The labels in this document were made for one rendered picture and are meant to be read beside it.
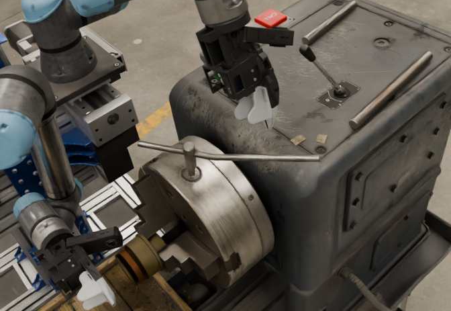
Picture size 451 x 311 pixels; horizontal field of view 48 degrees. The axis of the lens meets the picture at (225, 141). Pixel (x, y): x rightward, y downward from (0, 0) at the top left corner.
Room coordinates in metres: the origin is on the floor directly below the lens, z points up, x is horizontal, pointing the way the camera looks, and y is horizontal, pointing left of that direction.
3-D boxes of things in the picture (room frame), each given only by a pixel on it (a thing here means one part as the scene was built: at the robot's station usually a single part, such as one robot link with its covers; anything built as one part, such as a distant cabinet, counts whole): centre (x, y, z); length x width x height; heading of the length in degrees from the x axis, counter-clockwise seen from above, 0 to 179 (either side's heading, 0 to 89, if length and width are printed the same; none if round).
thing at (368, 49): (0.93, -0.24, 1.06); 0.59 x 0.48 x 0.39; 125
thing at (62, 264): (0.62, 0.36, 1.08); 0.12 x 0.09 x 0.08; 35
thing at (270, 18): (1.12, -0.16, 1.26); 0.06 x 0.06 x 0.02; 35
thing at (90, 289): (0.53, 0.30, 1.09); 0.09 x 0.06 x 0.03; 35
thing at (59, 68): (1.20, 0.39, 1.21); 0.15 x 0.15 x 0.10
